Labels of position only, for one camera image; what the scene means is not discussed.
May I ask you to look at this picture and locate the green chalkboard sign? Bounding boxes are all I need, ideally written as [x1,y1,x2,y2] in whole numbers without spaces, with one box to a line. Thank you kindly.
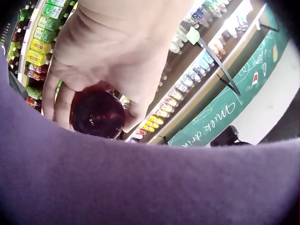
[167,30,291,148]

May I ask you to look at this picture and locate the person's left thumb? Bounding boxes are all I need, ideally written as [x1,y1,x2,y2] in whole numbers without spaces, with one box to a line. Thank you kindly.
[122,90,157,133]

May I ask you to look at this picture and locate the person's left hand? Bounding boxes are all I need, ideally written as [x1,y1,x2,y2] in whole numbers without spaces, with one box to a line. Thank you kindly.
[42,0,202,133]

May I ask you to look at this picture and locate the dark red drink bottle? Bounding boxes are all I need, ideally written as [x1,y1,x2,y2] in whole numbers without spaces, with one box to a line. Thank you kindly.
[70,85,129,140]

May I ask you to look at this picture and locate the person's left fingers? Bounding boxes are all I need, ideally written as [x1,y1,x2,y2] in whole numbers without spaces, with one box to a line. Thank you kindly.
[42,79,76,131]

